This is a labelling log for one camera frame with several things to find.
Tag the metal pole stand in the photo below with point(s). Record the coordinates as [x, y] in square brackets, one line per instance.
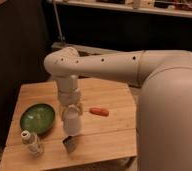
[60, 37]

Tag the white ceramic cup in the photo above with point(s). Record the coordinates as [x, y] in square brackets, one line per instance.
[72, 124]

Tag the green round plate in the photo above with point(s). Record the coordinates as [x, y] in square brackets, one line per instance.
[38, 118]

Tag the white small bottle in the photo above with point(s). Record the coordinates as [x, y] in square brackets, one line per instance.
[32, 142]

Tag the wooden table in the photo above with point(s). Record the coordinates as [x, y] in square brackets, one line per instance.
[102, 138]

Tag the orange carrot toy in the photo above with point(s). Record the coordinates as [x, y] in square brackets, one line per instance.
[99, 111]

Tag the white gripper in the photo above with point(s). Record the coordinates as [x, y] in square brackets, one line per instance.
[72, 99]

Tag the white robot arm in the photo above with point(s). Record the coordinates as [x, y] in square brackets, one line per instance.
[164, 107]

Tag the long white shelf unit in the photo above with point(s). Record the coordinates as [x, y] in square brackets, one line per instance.
[81, 48]

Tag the upper shelf with clutter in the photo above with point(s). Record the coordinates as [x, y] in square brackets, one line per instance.
[125, 8]

